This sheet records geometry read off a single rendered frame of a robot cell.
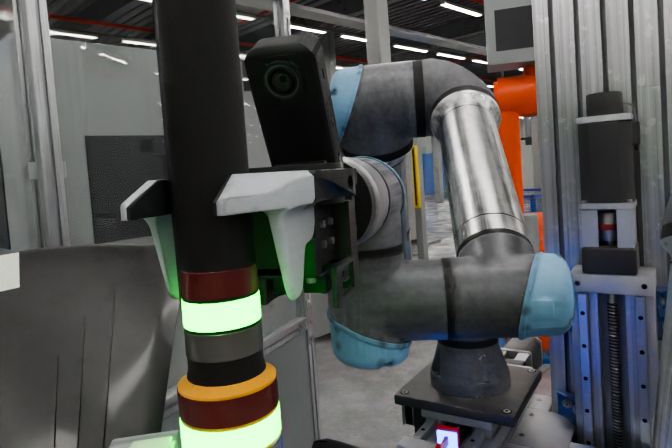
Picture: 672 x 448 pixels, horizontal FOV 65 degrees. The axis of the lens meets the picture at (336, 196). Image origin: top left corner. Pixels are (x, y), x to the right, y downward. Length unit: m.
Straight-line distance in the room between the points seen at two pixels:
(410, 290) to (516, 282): 0.09
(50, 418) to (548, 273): 0.38
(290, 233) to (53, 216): 0.83
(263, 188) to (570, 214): 0.95
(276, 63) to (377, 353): 0.28
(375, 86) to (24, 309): 0.54
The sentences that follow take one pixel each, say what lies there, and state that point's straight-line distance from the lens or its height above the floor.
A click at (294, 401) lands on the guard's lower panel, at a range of 1.74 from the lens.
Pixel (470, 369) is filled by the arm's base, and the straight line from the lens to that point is 1.04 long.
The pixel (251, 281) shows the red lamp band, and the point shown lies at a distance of 0.23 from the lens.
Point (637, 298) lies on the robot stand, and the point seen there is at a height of 1.21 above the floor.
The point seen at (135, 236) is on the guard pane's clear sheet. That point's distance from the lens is 1.18.
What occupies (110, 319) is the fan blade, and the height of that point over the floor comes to 1.39.
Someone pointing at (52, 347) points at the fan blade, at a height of 1.38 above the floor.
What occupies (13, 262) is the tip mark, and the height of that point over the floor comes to 1.42.
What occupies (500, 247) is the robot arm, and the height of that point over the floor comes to 1.39.
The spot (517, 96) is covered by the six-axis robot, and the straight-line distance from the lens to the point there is 4.26.
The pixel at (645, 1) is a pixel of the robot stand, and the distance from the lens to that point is 1.13.
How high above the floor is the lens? 1.47
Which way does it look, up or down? 3 degrees down
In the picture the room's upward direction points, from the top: 4 degrees counter-clockwise
